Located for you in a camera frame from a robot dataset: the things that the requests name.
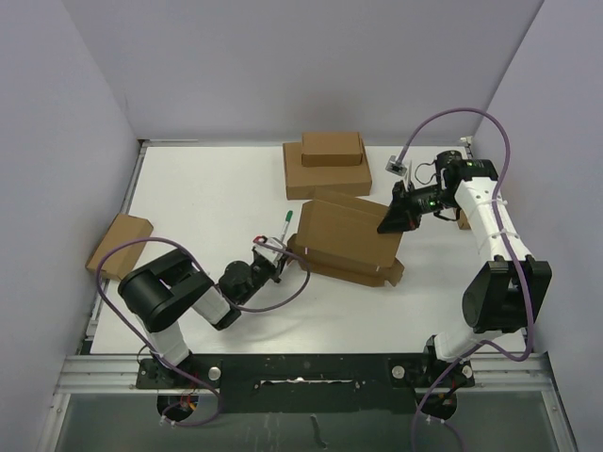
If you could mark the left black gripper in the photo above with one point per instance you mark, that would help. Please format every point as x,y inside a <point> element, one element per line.
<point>278,268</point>

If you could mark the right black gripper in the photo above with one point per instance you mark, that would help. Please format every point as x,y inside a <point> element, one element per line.
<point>401,216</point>

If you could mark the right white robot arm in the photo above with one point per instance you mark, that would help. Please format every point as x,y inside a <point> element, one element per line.
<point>509,289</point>

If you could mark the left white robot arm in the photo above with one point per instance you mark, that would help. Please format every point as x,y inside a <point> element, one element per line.
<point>159,293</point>

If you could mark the large closed cardboard box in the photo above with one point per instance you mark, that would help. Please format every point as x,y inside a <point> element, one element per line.
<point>301,181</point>

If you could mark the small closed cardboard box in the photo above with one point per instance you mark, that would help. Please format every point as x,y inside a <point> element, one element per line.
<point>331,149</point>

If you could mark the green white marker pen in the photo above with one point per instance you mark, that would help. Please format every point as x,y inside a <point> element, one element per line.
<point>286,225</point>

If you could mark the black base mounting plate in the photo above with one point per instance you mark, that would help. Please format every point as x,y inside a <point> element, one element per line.
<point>307,383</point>

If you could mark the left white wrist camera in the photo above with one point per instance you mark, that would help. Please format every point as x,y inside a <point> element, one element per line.
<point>271,249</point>

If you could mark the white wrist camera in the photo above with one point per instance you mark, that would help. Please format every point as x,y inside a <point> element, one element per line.
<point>271,249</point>
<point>403,169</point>

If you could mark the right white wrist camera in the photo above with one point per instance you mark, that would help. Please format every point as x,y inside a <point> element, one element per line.
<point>403,169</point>

